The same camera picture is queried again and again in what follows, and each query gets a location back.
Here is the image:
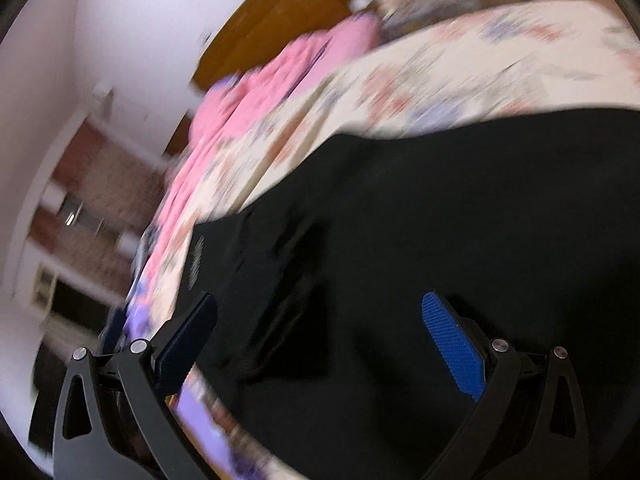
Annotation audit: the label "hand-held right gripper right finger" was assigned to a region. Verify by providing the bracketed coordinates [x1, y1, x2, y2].
[421, 290, 588, 480]

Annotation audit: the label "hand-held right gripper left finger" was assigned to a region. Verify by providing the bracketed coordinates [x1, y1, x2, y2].
[52, 292, 221, 480]

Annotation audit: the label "black pants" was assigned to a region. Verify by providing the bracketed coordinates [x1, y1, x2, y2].
[187, 105, 640, 480]

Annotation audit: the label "purple bed sheet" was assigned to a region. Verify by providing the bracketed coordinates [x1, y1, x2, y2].
[125, 270, 281, 480]

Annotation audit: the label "dark furniture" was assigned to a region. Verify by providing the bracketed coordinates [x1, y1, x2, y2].
[47, 277, 113, 326]

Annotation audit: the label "white air conditioner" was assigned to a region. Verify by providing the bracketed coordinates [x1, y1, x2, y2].
[92, 82, 118, 108]

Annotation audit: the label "floral bed sheet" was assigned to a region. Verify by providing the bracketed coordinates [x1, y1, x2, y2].
[145, 0, 640, 261]

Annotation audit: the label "pink quilt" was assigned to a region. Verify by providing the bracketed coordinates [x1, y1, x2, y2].
[160, 12, 383, 226]

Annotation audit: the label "grey floral pillow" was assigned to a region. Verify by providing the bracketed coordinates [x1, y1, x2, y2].
[380, 0, 483, 38]

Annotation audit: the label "wooden bed headboard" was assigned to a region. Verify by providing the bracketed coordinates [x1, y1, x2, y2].
[192, 0, 396, 93]

